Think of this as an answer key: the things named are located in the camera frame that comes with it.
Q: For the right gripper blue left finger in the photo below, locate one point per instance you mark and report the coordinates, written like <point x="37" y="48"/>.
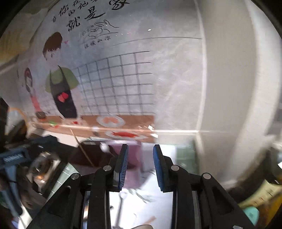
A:
<point x="120" y="168"/>

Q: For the wooden chopstick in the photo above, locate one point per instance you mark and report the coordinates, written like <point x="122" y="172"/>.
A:
<point x="82" y="149"/>

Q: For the purple plastic utensil bin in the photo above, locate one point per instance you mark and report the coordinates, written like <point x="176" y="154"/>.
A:
<point x="105" y="163"/>

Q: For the teal capped salt shaker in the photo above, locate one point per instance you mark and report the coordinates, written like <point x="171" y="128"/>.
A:
<point x="252" y="213"/>

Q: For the white ended utensil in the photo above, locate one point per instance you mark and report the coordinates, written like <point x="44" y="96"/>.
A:
<point x="105" y="149"/>

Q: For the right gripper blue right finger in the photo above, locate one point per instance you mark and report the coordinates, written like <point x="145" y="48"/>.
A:
<point x="162" y="167"/>

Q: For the white green patterned table mat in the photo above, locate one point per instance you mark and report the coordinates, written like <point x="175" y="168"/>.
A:
<point x="141" y="201"/>

